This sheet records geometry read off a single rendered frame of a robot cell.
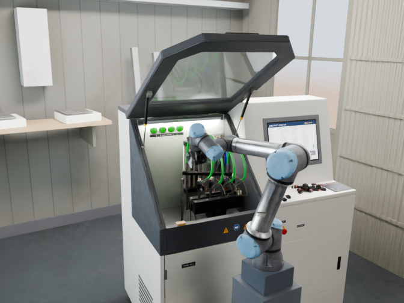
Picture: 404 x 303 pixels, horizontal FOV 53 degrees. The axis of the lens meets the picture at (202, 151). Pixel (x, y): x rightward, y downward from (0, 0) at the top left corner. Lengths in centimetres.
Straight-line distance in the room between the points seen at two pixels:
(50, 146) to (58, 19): 125
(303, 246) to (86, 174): 261
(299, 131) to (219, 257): 103
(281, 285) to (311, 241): 84
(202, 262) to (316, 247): 84
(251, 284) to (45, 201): 296
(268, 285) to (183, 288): 65
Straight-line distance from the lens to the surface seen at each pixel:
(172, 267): 238
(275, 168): 163
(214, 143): 186
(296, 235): 274
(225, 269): 255
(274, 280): 201
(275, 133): 278
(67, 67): 435
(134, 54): 433
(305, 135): 293
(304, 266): 290
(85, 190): 464
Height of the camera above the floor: 192
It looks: 15 degrees down
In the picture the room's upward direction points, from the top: 1 degrees clockwise
